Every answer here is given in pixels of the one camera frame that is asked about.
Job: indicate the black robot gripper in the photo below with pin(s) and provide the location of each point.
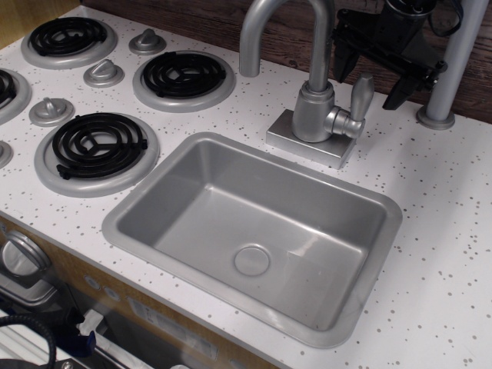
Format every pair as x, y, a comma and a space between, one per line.
394, 39

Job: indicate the silver faucet lever handle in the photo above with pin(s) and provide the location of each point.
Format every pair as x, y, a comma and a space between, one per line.
351, 123

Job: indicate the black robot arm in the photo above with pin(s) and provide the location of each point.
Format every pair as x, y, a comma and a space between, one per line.
407, 5

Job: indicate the grey rectangular sink basin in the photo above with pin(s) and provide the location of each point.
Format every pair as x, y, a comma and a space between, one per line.
296, 249

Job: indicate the back right stove burner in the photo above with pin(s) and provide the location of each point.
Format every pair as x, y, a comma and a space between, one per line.
183, 82

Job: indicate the stove burner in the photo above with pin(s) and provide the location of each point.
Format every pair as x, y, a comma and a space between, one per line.
16, 93
183, 82
96, 154
66, 43

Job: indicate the top silver stove knob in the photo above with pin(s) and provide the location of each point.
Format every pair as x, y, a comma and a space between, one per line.
147, 43

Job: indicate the middle silver stove knob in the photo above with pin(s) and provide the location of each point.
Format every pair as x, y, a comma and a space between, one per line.
105, 74

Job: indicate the front right stove burner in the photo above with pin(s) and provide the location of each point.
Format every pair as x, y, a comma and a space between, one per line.
96, 154

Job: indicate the back left stove burner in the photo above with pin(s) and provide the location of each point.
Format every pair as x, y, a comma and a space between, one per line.
66, 43

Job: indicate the lower silver stove knob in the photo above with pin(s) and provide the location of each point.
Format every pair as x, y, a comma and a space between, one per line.
51, 112

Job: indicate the far left stove burner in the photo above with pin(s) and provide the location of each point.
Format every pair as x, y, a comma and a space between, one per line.
16, 93

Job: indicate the edge silver stove knob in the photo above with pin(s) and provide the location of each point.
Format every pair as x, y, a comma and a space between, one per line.
6, 153

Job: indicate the silver round oven dial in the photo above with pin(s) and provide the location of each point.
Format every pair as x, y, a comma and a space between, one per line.
22, 260

